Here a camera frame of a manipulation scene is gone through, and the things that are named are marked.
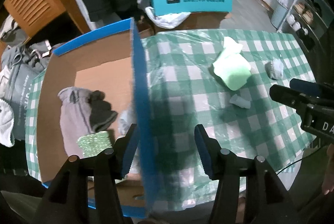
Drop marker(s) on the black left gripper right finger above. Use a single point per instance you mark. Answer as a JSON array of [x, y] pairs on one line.
[[267, 200]]

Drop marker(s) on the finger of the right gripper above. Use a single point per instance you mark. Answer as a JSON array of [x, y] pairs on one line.
[[297, 97], [322, 91]]

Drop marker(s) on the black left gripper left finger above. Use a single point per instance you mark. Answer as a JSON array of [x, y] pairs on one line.
[[66, 199]]

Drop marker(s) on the small white sock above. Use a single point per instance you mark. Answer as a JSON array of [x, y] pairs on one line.
[[240, 102]]

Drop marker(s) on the green sparkly scrub cloth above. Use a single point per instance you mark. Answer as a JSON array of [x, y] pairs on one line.
[[92, 144]]

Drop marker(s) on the light green foam cloth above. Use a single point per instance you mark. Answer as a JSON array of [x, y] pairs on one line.
[[230, 66]]

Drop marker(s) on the grey patterned soft cloth bundle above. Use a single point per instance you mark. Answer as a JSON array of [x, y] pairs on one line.
[[126, 119]]

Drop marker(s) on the person's right hand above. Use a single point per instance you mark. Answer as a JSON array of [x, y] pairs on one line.
[[328, 183]]

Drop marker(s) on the grey shoe rack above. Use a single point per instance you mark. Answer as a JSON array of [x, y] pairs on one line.
[[307, 20]]

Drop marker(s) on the green checkered tablecloth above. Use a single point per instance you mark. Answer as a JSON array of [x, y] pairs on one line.
[[184, 92]]

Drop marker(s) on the grey sweatpants in box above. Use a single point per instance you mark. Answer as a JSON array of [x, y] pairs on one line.
[[74, 117]]

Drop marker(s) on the dark grey striped sock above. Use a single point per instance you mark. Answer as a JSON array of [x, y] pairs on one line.
[[102, 115]]

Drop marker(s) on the brown cardboard box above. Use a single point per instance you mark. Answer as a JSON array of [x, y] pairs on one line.
[[203, 20]]

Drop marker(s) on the grey tote bag with text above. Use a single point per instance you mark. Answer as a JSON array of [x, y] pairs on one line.
[[21, 65]]

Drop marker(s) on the blue cardboard box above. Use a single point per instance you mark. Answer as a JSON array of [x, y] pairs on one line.
[[110, 59]]

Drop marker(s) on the white plastic bag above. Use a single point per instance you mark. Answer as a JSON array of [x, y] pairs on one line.
[[168, 21]]

